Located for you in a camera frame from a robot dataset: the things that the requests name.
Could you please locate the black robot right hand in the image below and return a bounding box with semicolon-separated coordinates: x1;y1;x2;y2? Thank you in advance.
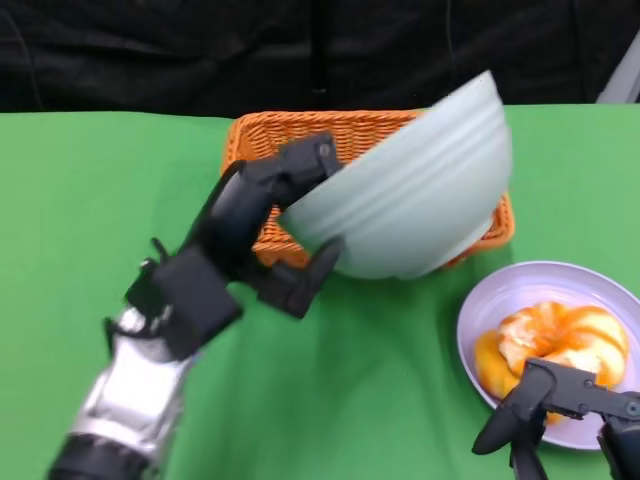
472;357;640;480

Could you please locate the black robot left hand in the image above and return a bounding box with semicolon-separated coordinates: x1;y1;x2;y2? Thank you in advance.
177;132;346;320

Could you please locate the orange white striped bread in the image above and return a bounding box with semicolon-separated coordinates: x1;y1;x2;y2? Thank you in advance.
494;302;630;390

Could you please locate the plain golden bagel bread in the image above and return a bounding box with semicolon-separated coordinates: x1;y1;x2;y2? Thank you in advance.
473;329;576;427

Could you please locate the pale grey-green bowl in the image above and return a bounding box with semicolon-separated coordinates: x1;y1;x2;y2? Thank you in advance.
279;69;514;281

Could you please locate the orange wicker basket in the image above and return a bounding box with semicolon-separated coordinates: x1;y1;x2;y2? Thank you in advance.
221;110;516;271

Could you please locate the lavender plate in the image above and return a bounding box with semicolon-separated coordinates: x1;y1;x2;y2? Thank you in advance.
455;259;640;451

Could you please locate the black backdrop cloth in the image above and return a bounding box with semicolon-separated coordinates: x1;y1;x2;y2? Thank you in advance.
0;0;640;120

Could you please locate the green table cloth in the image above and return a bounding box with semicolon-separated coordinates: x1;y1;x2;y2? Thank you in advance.
0;103;640;480

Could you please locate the white board panel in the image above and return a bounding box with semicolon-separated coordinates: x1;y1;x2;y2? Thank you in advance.
594;37;640;105

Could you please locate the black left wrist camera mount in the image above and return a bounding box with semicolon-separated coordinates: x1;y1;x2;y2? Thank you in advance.
124;247;245;361

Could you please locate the thin black hanging cable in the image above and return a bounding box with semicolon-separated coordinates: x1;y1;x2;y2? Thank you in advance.
444;0;459;76
0;9;46;112

